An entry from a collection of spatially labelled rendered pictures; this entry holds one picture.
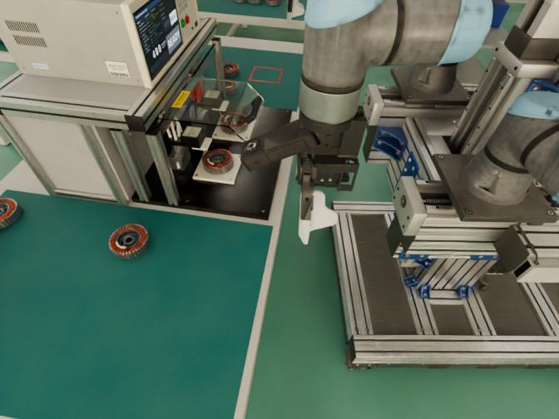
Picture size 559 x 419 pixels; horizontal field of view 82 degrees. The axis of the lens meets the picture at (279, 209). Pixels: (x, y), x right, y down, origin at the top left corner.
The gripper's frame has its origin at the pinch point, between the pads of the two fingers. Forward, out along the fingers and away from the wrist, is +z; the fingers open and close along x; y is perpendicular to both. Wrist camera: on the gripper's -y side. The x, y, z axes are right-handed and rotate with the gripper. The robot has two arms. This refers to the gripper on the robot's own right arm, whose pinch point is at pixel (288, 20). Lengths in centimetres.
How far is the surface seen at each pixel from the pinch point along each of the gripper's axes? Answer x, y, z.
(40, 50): -38, -67, -4
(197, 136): -38, -30, 23
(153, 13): -31.9, -36.8, -11.4
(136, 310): -91, -40, 40
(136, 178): -54, -47, 28
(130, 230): -67, -48, 37
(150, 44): -38, -38, -6
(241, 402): -112, -11, 40
